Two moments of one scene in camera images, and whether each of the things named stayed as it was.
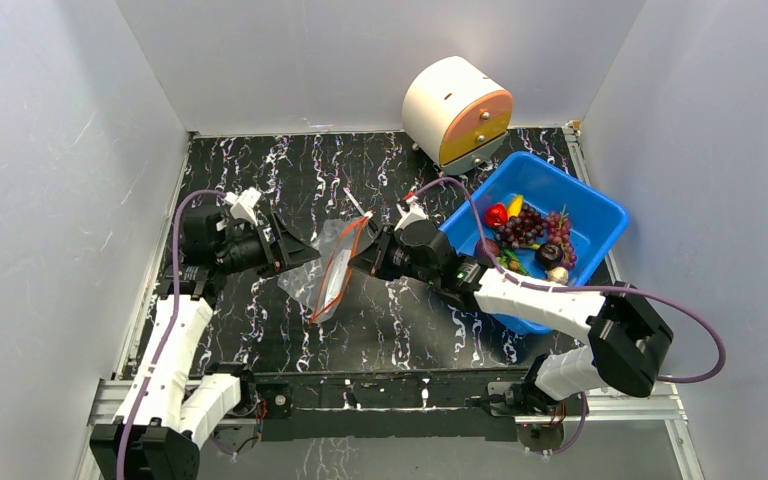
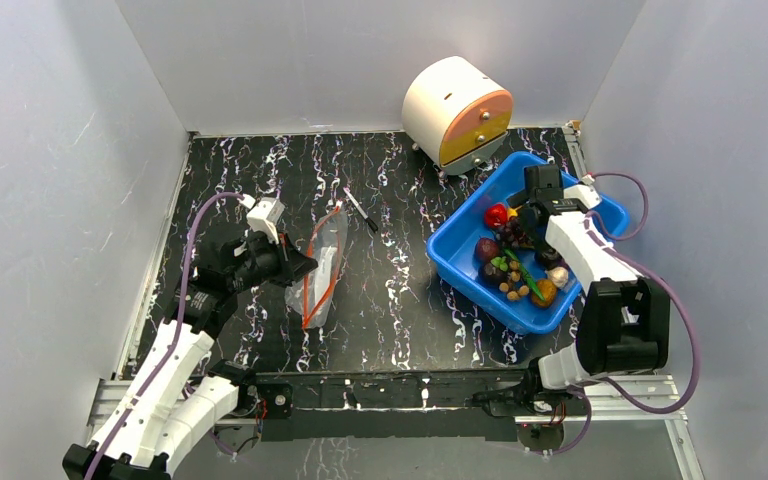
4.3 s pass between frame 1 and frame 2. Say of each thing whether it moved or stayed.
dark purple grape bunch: stayed
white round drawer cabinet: stayed
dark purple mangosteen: stayed
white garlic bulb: stayed
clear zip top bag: moved
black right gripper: moved
